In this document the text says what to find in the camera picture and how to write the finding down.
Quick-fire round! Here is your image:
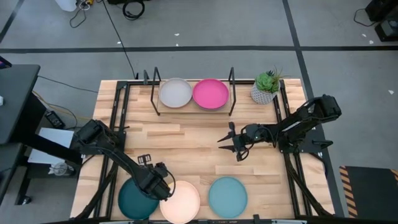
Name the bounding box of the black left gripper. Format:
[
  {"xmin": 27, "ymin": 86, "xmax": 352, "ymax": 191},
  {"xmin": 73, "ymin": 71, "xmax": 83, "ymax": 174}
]
[{"xmin": 136, "ymin": 153, "xmax": 175, "ymax": 200}]

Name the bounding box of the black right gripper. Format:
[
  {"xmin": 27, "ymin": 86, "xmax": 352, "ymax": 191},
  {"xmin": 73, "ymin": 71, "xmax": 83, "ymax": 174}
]
[{"xmin": 216, "ymin": 121, "xmax": 266, "ymax": 162}]

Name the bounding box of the dark teal plate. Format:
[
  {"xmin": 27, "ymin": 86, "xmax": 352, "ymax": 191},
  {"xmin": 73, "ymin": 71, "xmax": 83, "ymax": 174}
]
[{"xmin": 117, "ymin": 177, "xmax": 161, "ymax": 221}]

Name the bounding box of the peach plate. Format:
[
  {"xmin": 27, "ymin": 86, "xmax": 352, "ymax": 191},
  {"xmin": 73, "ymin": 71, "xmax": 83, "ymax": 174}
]
[{"xmin": 159, "ymin": 180, "xmax": 201, "ymax": 224}]

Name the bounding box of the magenta plate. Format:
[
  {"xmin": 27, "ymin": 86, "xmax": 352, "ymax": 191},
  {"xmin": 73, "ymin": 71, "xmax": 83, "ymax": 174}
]
[{"xmin": 192, "ymin": 78, "xmax": 230, "ymax": 111}]

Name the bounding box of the light teal plate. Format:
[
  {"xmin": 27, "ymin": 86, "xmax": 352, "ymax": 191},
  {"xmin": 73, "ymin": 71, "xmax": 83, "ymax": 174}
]
[{"xmin": 207, "ymin": 175, "xmax": 249, "ymax": 219}]

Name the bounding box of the grey plate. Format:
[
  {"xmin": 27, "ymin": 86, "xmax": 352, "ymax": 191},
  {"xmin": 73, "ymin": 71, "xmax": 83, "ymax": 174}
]
[{"xmin": 158, "ymin": 77, "xmax": 193, "ymax": 109}]

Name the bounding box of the succulent plant in white pot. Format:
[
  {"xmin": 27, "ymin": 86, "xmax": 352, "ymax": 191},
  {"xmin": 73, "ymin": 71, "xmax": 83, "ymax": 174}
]
[{"xmin": 250, "ymin": 66, "xmax": 292, "ymax": 106}]

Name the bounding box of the white paper sheet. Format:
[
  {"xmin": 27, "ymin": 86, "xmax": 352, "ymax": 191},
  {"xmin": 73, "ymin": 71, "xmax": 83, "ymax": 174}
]
[{"xmin": 27, "ymin": 127, "xmax": 75, "ymax": 165}]

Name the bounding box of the black power adapter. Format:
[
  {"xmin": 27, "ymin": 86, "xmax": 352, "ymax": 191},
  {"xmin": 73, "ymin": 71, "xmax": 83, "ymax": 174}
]
[{"xmin": 44, "ymin": 110, "xmax": 66, "ymax": 129}]

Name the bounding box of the black mat with striped edge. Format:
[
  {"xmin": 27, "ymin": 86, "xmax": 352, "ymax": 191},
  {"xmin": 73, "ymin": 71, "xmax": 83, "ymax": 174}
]
[{"xmin": 338, "ymin": 166, "xmax": 398, "ymax": 220}]

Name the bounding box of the black desk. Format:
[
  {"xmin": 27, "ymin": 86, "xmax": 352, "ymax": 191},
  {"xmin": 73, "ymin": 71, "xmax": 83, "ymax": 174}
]
[{"xmin": 0, "ymin": 63, "xmax": 83, "ymax": 206}]

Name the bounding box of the power strip with plugs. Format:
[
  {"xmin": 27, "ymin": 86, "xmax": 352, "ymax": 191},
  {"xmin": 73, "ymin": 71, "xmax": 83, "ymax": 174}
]
[{"xmin": 76, "ymin": 0, "xmax": 96, "ymax": 10}]

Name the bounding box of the small black equipment box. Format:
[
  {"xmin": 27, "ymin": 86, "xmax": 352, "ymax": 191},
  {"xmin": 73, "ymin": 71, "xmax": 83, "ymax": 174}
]
[{"xmin": 374, "ymin": 20, "xmax": 398, "ymax": 42}]

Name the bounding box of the white container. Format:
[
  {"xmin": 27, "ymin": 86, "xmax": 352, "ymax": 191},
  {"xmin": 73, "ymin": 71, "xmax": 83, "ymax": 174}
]
[{"xmin": 55, "ymin": 0, "xmax": 78, "ymax": 12}]

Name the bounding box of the large black equipment box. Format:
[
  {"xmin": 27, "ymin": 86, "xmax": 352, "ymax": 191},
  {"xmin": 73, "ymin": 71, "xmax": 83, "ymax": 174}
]
[{"xmin": 365, "ymin": 0, "xmax": 398, "ymax": 22}]

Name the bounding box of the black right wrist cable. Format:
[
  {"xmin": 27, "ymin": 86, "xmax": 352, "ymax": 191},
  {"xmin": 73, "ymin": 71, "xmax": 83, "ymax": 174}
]
[{"xmin": 238, "ymin": 146, "xmax": 250, "ymax": 162}]

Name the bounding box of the wooden shelf with black frame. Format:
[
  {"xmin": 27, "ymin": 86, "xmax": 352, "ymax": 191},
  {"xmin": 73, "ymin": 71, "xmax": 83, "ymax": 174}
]
[{"xmin": 150, "ymin": 67, "xmax": 237, "ymax": 117}]

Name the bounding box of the black aluminium table frame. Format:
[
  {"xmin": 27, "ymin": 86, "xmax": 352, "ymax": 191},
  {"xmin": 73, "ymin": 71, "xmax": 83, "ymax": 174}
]
[{"xmin": 70, "ymin": 70, "xmax": 336, "ymax": 224}]

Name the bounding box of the thin black cable from desk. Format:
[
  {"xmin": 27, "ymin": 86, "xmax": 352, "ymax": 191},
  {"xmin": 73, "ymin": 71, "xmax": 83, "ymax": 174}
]
[{"xmin": 37, "ymin": 75, "xmax": 100, "ymax": 94}]

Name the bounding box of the long black floor cable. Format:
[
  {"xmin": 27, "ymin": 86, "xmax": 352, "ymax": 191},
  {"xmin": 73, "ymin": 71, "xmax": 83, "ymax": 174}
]
[{"xmin": 101, "ymin": 0, "xmax": 139, "ymax": 80}]

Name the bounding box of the coiled black cable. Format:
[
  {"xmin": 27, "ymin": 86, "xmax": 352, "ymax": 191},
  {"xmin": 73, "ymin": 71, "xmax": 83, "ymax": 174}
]
[{"xmin": 122, "ymin": 0, "xmax": 146, "ymax": 21}]

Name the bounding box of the black cable by equipment box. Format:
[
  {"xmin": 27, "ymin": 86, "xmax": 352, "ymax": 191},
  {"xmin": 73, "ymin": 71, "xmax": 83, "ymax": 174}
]
[{"xmin": 353, "ymin": 7, "xmax": 379, "ymax": 27}]

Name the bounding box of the looped thin black cable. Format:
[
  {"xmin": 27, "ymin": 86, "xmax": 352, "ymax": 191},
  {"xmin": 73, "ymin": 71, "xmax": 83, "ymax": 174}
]
[{"xmin": 68, "ymin": 2, "xmax": 91, "ymax": 29}]

